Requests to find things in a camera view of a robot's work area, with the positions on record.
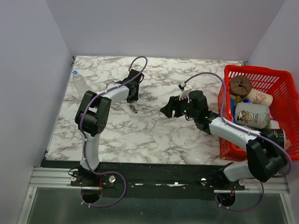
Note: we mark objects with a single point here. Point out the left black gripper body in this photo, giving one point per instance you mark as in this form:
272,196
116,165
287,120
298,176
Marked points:
135,97

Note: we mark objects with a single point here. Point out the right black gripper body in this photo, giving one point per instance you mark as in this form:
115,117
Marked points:
182,107

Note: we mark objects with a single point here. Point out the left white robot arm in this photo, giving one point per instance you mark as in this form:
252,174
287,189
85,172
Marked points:
92,115

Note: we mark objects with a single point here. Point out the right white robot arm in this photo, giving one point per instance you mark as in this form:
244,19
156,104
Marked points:
265,157

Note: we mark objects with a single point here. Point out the clear plastic water bottle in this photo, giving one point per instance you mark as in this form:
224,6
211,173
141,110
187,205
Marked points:
79,83

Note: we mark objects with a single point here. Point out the brown round wooden block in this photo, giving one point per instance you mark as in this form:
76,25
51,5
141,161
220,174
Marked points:
240,86

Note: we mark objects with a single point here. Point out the grey printed pouch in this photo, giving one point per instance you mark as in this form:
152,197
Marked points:
252,115

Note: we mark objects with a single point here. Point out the beige printed cylinder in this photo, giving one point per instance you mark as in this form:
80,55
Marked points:
260,98

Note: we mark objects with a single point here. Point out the black printed can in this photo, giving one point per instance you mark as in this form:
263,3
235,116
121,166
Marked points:
279,135

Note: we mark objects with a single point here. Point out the red plastic basket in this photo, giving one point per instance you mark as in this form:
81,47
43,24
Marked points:
284,109

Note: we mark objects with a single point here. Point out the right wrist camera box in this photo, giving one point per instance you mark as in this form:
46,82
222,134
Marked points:
185,90

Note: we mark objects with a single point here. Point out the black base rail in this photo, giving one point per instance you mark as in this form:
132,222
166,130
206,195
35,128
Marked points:
150,181

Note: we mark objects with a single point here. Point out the aluminium frame rail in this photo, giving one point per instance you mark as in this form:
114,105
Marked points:
59,178

